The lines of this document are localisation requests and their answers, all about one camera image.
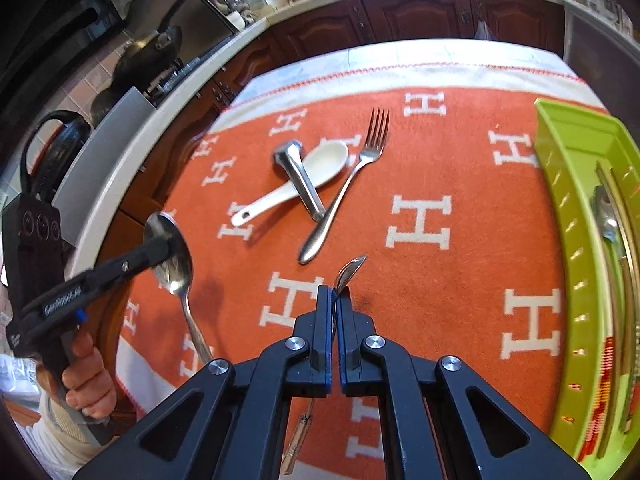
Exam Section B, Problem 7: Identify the green plastic tray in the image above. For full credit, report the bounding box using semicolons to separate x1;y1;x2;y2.
532;97;640;467

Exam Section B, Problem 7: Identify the steel fork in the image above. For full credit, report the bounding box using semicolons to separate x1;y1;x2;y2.
298;107;391;265

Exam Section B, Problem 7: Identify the stainless steel side sheet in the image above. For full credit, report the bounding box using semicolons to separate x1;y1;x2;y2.
50;85;153;211

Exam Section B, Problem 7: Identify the stainless steel wall panel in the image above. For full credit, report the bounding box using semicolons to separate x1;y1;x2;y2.
107;0;241;51

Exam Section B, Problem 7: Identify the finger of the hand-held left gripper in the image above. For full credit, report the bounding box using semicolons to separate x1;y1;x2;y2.
89;236;176;290

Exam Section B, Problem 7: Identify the person's left hand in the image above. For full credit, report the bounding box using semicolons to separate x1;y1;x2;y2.
37;334;116;421

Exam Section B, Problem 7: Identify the black handled appliance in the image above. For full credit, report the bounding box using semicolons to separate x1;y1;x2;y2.
20;109;93;196

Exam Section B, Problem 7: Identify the person's left forearm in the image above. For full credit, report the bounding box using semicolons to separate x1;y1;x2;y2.
35;390;136;476

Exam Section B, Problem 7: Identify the stainless steel appliance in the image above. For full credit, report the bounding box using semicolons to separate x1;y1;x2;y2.
562;7;640;126

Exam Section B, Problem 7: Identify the bundle of chopsticks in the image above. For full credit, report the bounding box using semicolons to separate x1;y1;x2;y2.
580;160;640;456

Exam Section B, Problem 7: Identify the black frying pan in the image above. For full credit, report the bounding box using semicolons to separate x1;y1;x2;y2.
112;25;183;91

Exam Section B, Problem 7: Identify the large steel spoon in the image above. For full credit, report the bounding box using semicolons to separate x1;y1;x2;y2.
142;211;216;365

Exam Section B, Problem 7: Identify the small steel spoon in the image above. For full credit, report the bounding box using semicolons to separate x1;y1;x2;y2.
281;254;369;476

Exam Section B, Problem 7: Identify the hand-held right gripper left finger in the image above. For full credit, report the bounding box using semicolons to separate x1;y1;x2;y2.
74;285;333;480

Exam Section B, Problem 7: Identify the dark cooking pot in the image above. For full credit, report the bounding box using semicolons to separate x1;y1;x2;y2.
90;87;119;117

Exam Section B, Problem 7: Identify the orange patterned blanket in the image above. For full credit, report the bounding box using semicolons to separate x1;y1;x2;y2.
112;62;616;480

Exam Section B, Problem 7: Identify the gas stove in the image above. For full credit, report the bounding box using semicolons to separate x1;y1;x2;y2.
145;57;206;106

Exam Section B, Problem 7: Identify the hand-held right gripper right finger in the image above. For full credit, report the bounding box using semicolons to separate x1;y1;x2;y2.
335;289;590;480

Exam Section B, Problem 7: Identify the white ceramic spoon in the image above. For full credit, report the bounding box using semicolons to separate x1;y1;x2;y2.
230;140;350;227

